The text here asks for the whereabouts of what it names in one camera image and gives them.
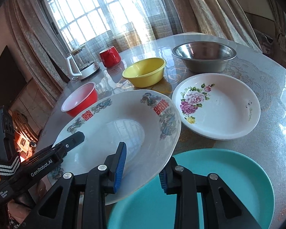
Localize stainless steel bowl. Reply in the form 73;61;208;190
172;41;237;74

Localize teal plate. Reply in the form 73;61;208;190
107;148;276;229

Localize lace tablecloth gold flowers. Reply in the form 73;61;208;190
36;32;286;229

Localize large white plate red print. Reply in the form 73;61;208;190
48;89;182;206

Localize dark flat television screen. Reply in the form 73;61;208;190
0;45;28;105

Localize black white striped strap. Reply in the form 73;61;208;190
0;155;21;180

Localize white plate pink flowers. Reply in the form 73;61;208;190
172;73;261;141

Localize wooden chair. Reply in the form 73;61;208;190
11;111;42;153

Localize glass kettle white handle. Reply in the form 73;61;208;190
66;43;101;81

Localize yellow plastic bowl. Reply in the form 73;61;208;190
122;58;167;88

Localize beige patterned curtain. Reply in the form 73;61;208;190
164;0;263;53
3;0;71;101

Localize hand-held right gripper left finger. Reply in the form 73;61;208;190
19;142;127;229

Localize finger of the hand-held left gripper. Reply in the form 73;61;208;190
53;131;85;160

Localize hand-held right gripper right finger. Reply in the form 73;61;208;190
158;156;267;229

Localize red mug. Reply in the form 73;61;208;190
99;46;121;68

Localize sheer mesh curtain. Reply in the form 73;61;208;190
69;0;183;55

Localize barred window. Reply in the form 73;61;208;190
39;0;162;50

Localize red bowl white inside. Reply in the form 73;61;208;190
61;82;99;117

